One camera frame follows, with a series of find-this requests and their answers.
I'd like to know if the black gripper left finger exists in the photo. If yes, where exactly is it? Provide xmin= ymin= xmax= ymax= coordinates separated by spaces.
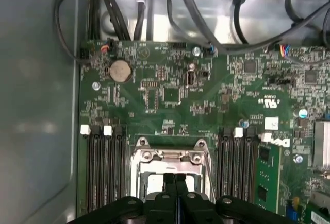
xmin=73 ymin=173 xmax=178 ymax=224

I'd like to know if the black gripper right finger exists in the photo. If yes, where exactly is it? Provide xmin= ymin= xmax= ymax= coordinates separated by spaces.
xmin=175 ymin=174 xmax=297 ymax=224

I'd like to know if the CPU with silver top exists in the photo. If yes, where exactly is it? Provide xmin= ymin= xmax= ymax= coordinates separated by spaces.
xmin=144 ymin=174 xmax=196 ymax=199

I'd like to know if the thin metal locking lever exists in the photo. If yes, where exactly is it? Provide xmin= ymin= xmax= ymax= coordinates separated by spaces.
xmin=203 ymin=151 xmax=217 ymax=203

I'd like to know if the metal CPU socket cover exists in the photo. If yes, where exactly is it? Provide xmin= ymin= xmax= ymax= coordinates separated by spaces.
xmin=131 ymin=149 xmax=211 ymax=201

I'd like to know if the CPU socket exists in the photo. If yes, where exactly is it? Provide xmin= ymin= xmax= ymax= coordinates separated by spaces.
xmin=130 ymin=136 xmax=215 ymax=204

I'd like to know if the blue expansion slot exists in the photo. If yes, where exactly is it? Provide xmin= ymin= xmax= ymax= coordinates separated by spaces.
xmin=290 ymin=198 xmax=302 ymax=224

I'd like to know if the green RAM stick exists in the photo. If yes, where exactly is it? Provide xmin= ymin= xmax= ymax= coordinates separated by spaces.
xmin=256 ymin=143 xmax=283 ymax=209

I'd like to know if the green motherboard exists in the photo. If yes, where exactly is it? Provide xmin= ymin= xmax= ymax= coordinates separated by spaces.
xmin=77 ymin=38 xmax=330 ymax=224

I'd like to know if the black square chip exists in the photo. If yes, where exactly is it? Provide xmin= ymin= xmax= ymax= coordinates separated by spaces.
xmin=164 ymin=88 xmax=180 ymax=103

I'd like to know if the internal USB port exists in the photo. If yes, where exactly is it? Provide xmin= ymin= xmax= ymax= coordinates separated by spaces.
xmin=185 ymin=69 xmax=199 ymax=89

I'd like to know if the silver coin battery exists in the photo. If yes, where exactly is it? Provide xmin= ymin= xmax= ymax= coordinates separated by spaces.
xmin=109 ymin=59 xmax=134 ymax=83

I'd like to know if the silver chipset heatsink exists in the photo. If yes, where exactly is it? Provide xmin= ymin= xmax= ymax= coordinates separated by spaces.
xmin=313 ymin=119 xmax=330 ymax=169

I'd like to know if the black and grey PC case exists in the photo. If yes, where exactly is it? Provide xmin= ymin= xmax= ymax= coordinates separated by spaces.
xmin=0 ymin=0 xmax=330 ymax=224

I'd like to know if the thick black cable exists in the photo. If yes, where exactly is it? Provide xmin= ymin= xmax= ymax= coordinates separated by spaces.
xmin=167 ymin=0 xmax=225 ymax=53
xmin=231 ymin=0 xmax=250 ymax=45

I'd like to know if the black sleeved cable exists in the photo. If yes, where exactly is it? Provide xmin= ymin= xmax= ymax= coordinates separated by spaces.
xmin=133 ymin=0 xmax=157 ymax=41

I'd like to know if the black cable bundle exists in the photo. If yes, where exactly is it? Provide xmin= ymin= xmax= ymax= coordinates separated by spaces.
xmin=89 ymin=0 xmax=131 ymax=42

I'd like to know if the thin black wire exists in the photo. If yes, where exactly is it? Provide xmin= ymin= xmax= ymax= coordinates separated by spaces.
xmin=53 ymin=0 xmax=90 ymax=62

